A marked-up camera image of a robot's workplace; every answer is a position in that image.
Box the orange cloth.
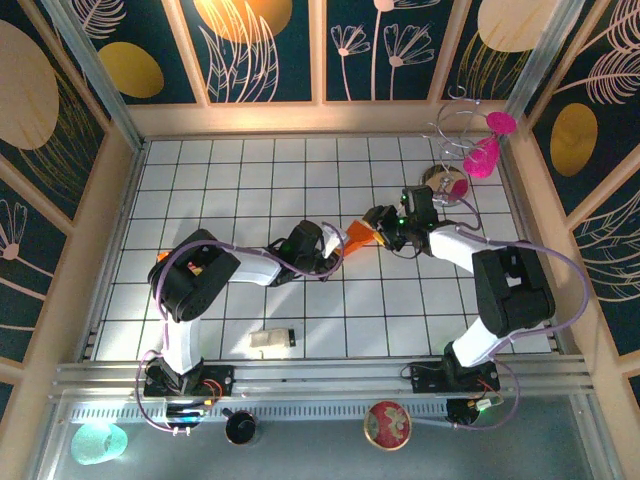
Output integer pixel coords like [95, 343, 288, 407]
[342, 219, 380, 261]

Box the chrome spiral glass stand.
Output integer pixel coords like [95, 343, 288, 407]
[418, 85, 484, 207]

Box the pink stemmed glass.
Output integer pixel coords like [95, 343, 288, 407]
[462, 110, 519, 179]

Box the small beige block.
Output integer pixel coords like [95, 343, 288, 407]
[249, 327, 297, 359]

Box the colourful snack bag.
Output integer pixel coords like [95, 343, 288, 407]
[157, 249, 206, 276]

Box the perforated metal strip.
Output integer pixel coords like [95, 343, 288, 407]
[67, 402, 451, 426]

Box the red patterned bowl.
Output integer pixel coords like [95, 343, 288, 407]
[363, 399, 414, 450]

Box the black mug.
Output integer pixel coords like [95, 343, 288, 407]
[221, 407, 262, 447]

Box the small controller board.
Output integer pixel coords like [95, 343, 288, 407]
[166, 399, 221, 426]
[446, 394, 504, 427]

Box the teal translucent cup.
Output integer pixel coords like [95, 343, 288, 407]
[70, 422, 129, 466]

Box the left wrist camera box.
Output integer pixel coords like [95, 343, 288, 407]
[322, 224, 347, 259]

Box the aluminium mounting rail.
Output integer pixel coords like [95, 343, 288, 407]
[47, 354, 599, 401]

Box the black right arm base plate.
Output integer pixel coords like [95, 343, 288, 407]
[408, 359, 501, 396]

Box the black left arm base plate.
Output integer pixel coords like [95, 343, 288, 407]
[143, 363, 236, 399]

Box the aluminium frame post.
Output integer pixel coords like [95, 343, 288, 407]
[504, 0, 591, 119]
[42, 0, 146, 151]

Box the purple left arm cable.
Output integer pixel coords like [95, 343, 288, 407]
[133, 219, 349, 435]

